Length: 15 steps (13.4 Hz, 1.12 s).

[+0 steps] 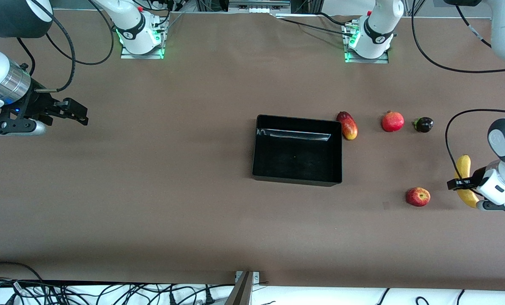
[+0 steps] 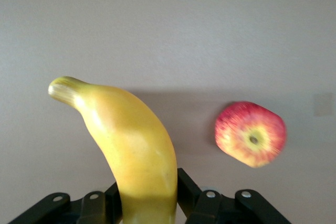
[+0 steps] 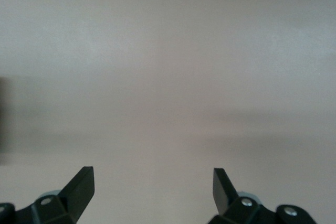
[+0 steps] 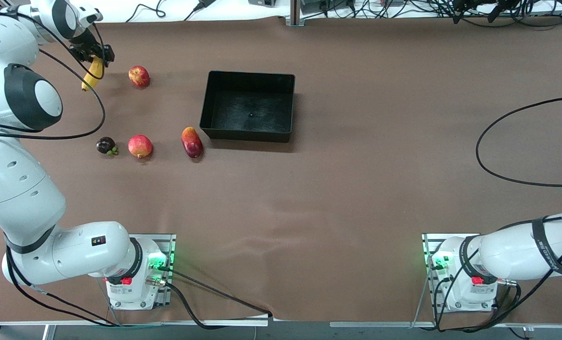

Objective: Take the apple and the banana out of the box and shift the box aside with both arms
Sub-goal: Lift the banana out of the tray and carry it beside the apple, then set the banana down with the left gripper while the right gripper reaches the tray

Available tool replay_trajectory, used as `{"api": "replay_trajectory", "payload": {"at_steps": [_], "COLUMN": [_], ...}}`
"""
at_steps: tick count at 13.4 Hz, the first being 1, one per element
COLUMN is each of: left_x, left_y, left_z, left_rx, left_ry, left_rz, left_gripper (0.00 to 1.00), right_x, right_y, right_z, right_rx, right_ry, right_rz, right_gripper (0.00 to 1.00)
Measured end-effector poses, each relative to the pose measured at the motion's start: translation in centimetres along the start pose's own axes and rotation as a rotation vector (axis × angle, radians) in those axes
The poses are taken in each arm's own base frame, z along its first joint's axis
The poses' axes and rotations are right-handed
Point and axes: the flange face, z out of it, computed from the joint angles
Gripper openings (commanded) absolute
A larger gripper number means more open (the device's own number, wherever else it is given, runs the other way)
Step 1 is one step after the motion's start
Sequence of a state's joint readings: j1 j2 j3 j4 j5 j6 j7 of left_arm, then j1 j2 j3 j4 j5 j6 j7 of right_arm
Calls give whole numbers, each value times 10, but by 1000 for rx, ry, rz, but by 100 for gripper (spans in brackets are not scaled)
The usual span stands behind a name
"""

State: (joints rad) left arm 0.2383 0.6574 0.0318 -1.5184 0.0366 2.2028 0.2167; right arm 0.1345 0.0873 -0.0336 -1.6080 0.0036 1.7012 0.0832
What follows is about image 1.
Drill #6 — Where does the black looped floor cable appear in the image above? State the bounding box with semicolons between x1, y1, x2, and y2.
0;261;45;285

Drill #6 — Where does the red pomegranate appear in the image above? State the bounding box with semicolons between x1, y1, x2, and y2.
382;111;405;133

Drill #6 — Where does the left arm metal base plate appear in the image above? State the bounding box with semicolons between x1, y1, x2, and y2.
343;21;390;64

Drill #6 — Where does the aluminium post with bracket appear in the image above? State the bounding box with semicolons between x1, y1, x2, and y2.
225;271;260;305

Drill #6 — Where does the black rectangular plastic tray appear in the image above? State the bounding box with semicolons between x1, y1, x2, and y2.
251;114;343;187

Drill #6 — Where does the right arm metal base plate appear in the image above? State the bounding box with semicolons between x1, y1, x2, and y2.
120;17;167;60

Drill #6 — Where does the red apple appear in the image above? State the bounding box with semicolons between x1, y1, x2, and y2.
405;187;431;207

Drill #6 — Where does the slanted aluminium profile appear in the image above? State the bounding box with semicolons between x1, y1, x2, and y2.
406;0;427;17

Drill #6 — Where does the yellow banana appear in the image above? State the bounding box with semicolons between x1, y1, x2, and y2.
454;155;480;208

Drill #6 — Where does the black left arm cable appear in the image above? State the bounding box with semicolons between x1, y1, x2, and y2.
410;0;505;196

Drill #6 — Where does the tangled black cable bundle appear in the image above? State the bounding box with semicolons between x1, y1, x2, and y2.
0;277;236;305

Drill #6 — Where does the silver aluminium frame rail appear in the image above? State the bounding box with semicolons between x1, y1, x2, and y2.
228;0;291;9

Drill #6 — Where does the brown table cover sheet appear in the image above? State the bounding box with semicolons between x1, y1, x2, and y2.
0;9;505;293

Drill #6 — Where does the red yellow mango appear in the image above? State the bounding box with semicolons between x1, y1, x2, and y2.
336;111;358;141

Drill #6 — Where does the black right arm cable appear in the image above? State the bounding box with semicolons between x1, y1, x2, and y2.
16;0;115;92

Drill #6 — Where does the dark purple mangosteen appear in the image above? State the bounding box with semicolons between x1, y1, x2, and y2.
412;117;434;133

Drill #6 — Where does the black cable on table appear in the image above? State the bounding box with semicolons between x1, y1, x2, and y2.
316;12;349;26
276;17;357;39

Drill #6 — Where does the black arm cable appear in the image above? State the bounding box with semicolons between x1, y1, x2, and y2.
16;0;115;92
410;0;505;196

